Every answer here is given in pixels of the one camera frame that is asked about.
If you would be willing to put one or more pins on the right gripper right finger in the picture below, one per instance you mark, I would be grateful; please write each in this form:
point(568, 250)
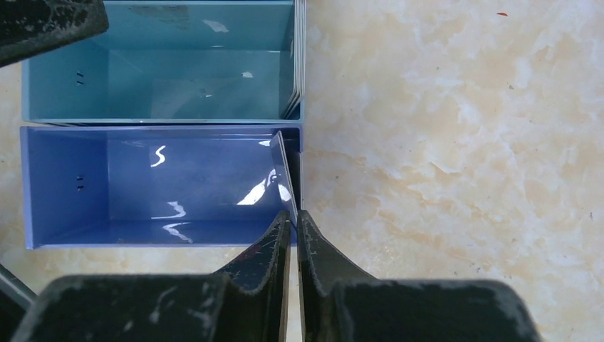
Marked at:
point(321, 266)

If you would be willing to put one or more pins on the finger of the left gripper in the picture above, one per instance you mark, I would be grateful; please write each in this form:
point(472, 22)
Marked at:
point(32, 27)

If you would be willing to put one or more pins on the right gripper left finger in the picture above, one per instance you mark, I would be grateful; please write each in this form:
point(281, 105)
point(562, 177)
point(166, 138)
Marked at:
point(255, 300)

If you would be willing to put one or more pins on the light blue card box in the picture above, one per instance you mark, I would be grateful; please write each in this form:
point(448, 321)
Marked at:
point(169, 62)

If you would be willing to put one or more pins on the purple blue card box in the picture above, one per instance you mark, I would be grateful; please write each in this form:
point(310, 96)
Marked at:
point(153, 186)

